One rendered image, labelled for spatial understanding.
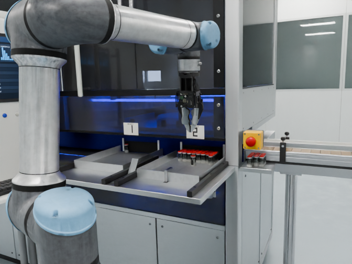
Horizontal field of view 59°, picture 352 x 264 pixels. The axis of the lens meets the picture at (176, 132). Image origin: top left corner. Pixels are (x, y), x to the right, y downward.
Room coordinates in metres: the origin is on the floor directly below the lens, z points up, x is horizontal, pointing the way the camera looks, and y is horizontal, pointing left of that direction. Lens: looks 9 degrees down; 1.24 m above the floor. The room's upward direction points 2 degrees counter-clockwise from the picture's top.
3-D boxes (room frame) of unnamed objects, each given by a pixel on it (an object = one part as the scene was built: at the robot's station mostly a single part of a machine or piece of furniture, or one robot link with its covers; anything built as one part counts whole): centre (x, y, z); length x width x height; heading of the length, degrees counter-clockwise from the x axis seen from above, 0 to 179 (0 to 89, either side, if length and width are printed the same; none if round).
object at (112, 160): (1.43, 0.26, 0.90); 0.34 x 0.26 x 0.04; 154
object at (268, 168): (1.30, -0.35, 0.87); 0.14 x 0.13 x 0.02; 154
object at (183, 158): (1.36, -0.09, 0.90); 0.18 x 0.02 x 0.05; 63
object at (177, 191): (1.29, 0.14, 0.87); 0.70 x 0.48 x 0.02; 64
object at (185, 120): (1.09, -0.03, 1.11); 0.06 x 0.03 x 0.09; 163
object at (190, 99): (1.08, -0.05, 1.21); 0.09 x 0.08 x 0.12; 163
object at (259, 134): (1.27, -0.32, 0.99); 0.08 x 0.07 x 0.07; 154
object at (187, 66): (1.08, -0.05, 1.29); 0.08 x 0.08 x 0.05
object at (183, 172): (1.26, -0.04, 0.90); 0.34 x 0.26 x 0.04; 153
